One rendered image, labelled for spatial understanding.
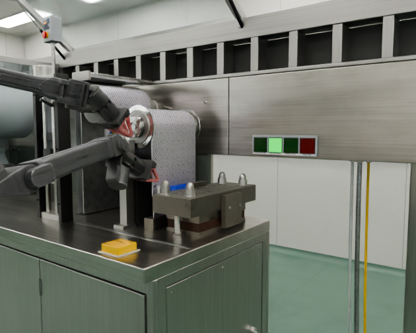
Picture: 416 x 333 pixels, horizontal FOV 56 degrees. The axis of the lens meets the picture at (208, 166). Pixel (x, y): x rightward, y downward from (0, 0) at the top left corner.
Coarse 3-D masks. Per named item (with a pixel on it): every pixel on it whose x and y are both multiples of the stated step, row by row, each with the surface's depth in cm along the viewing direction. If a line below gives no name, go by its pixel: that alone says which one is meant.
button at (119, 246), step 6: (114, 240) 112; (120, 240) 112; (126, 240) 112; (102, 246) 109; (108, 246) 108; (114, 246) 106; (120, 246) 106; (126, 246) 108; (132, 246) 110; (108, 252) 108; (114, 252) 106; (120, 252) 106; (126, 252) 108
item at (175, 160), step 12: (156, 144) 134; (168, 144) 139; (180, 144) 144; (192, 144) 150; (156, 156) 134; (168, 156) 139; (180, 156) 144; (192, 156) 150; (156, 168) 135; (168, 168) 140; (180, 168) 145; (192, 168) 151; (168, 180) 140; (180, 180) 145; (192, 180) 151
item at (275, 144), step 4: (272, 140) 141; (276, 140) 140; (280, 140) 139; (272, 144) 141; (276, 144) 140; (280, 144) 139; (272, 148) 141; (276, 148) 140; (280, 148) 139; (280, 152) 139
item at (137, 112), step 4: (132, 112) 135; (136, 112) 134; (140, 112) 133; (144, 116) 132; (192, 116) 152; (144, 120) 132; (148, 120) 132; (148, 124) 131; (148, 128) 131; (144, 132) 133; (148, 132) 132; (144, 136) 133; (136, 140) 135; (140, 140) 134; (144, 140) 133
